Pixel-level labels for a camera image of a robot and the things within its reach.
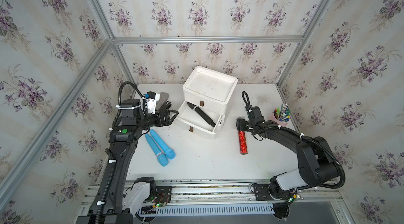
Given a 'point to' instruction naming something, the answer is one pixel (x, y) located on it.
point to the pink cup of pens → (281, 115)
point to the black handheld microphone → (198, 109)
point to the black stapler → (168, 104)
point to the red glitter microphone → (243, 149)
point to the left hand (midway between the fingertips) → (171, 113)
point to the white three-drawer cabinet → (209, 91)
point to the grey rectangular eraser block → (164, 97)
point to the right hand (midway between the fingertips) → (244, 124)
